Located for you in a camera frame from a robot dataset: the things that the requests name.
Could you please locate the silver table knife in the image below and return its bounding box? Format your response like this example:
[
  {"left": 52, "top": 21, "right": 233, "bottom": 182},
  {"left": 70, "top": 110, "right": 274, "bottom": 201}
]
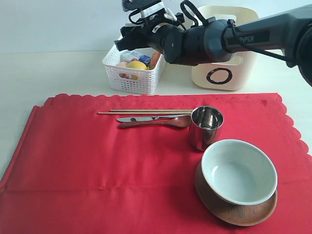
[{"left": 116, "top": 115, "right": 185, "bottom": 123}]

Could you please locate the brown egg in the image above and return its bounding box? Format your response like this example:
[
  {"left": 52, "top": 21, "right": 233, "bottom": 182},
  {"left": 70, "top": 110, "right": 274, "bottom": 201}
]
[{"left": 117, "top": 61, "right": 128, "bottom": 67}]

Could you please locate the brown wooden plate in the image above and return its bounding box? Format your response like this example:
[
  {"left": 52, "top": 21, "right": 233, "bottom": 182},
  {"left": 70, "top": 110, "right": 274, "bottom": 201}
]
[{"left": 195, "top": 163, "right": 278, "bottom": 227}]

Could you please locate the white ceramic bowl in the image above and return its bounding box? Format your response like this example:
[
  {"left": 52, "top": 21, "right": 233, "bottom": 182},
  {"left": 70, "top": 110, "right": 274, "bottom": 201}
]
[{"left": 201, "top": 139, "right": 278, "bottom": 205}]

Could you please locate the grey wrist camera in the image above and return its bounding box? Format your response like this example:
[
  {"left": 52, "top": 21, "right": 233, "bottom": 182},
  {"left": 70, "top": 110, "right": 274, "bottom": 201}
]
[{"left": 121, "top": 0, "right": 166, "bottom": 19}]

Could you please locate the white perforated plastic basket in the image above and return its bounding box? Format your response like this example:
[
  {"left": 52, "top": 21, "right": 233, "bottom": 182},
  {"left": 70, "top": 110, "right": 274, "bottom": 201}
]
[{"left": 102, "top": 45, "right": 166, "bottom": 95}]

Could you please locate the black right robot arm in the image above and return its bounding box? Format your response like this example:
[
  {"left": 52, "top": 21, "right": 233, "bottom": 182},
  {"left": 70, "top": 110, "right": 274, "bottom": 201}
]
[{"left": 115, "top": 0, "right": 312, "bottom": 83}]

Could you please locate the yellow lemon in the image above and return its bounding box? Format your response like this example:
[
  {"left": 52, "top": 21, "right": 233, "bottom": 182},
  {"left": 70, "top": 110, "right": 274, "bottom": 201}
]
[{"left": 126, "top": 60, "right": 147, "bottom": 70}]

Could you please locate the wooden chopstick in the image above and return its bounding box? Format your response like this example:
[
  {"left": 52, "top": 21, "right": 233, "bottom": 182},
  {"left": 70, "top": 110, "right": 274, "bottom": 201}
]
[
  {"left": 110, "top": 109, "right": 193, "bottom": 112},
  {"left": 97, "top": 112, "right": 191, "bottom": 115}
]

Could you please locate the stainless steel cup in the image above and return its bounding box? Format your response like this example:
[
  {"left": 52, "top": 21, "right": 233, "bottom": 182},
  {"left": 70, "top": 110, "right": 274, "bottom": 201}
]
[{"left": 189, "top": 105, "right": 224, "bottom": 151}]

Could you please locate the red sausage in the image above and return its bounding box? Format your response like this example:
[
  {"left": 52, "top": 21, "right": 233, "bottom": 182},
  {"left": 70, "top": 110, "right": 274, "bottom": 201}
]
[{"left": 119, "top": 74, "right": 132, "bottom": 79}]

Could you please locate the red scalloped table cloth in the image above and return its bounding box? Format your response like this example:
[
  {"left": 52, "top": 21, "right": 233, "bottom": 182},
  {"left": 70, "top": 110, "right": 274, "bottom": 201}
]
[{"left": 0, "top": 93, "right": 312, "bottom": 234}]

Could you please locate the cream plastic bin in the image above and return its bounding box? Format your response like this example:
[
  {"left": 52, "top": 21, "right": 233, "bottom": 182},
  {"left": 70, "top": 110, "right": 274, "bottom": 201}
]
[{"left": 191, "top": 5, "right": 259, "bottom": 91}]

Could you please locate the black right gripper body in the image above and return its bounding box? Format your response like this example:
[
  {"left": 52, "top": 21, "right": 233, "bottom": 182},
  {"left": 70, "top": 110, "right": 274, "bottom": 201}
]
[{"left": 121, "top": 24, "right": 185, "bottom": 59}]

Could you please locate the small milk carton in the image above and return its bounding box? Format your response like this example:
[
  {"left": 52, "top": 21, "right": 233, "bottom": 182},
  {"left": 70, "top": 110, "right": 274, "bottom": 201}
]
[{"left": 120, "top": 51, "right": 151, "bottom": 65}]

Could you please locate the brown wooden spoon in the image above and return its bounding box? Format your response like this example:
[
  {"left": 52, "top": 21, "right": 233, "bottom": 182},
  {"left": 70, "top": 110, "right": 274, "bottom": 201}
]
[{"left": 118, "top": 116, "right": 191, "bottom": 129}]

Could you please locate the orange fried food piece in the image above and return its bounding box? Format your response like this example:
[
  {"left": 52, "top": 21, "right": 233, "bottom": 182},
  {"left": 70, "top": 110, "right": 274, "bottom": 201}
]
[{"left": 149, "top": 52, "right": 161, "bottom": 70}]

